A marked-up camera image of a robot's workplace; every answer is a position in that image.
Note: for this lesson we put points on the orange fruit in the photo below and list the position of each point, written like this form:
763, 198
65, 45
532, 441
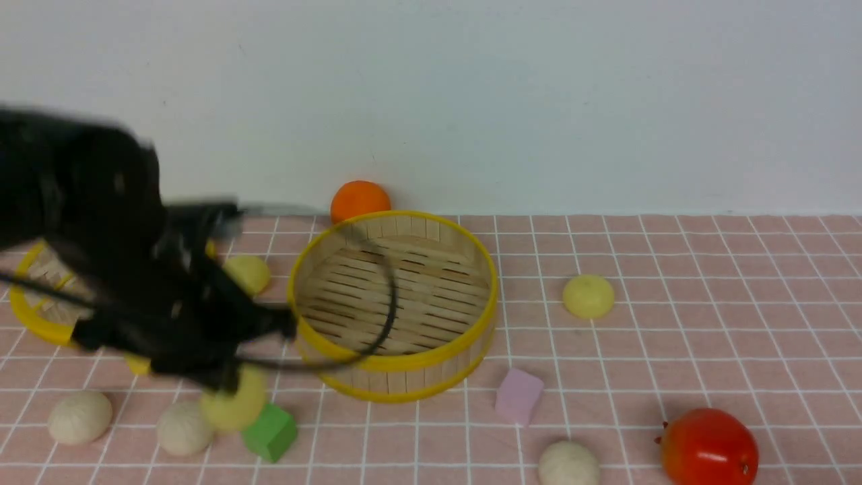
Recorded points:
357, 198

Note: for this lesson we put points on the white bun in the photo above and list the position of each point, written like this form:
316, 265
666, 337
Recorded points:
568, 462
80, 418
183, 429

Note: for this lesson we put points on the yellow bun bottom edge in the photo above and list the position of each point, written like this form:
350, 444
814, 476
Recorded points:
235, 412

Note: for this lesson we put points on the bamboo steamer tray yellow rim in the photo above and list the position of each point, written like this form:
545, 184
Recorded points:
447, 288

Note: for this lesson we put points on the green foam cube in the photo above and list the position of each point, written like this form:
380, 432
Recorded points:
271, 434

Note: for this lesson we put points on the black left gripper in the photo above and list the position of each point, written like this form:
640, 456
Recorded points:
158, 295

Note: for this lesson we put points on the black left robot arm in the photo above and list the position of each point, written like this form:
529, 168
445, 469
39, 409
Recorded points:
91, 192

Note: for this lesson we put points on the red tomato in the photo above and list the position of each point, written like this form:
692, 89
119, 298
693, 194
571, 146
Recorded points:
708, 446

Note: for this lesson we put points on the bamboo steamer lid yellow rim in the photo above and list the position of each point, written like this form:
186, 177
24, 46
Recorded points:
49, 319

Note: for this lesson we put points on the pink foam block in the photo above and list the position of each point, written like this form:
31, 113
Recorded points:
518, 396

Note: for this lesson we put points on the pink checkered tablecloth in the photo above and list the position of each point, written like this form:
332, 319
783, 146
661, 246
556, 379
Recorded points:
758, 316

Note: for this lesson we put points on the yellow foam block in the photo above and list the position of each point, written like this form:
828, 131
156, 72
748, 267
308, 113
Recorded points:
137, 364

